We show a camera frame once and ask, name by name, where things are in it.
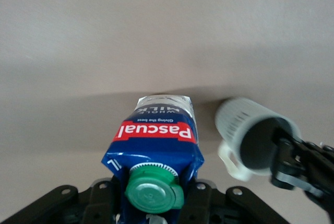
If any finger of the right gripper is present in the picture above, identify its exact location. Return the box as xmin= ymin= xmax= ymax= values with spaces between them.
xmin=287 ymin=135 xmax=334 ymax=173
xmin=271 ymin=127 xmax=334 ymax=209

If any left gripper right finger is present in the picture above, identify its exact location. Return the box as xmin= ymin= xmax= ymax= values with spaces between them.
xmin=180 ymin=178 xmax=291 ymax=224

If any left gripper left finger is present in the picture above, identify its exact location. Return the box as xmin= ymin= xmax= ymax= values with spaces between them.
xmin=0 ymin=175 xmax=124 ymax=224

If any white mug with dark interior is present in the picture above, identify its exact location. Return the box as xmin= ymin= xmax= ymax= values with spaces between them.
xmin=214 ymin=97 xmax=303 ymax=182

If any blue Pascual milk carton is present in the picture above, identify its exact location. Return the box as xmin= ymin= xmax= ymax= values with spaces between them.
xmin=101 ymin=93 xmax=205 ymax=224

